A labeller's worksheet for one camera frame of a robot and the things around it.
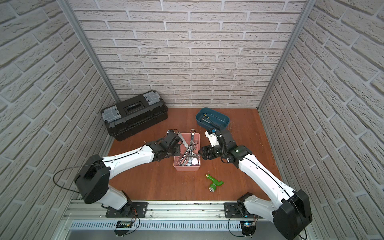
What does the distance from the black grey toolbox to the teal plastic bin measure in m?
0.26

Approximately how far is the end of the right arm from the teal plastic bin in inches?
14.9

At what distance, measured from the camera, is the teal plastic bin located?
1.09 meters

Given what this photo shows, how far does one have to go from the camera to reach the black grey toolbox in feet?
3.01
